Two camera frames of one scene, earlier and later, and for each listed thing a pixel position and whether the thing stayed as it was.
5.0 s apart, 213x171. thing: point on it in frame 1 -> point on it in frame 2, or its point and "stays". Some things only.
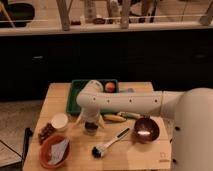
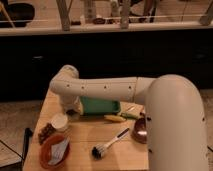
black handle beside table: (28, 133) stays
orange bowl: (45, 153) stays
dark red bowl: (146, 130) stays
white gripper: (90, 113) -> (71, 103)
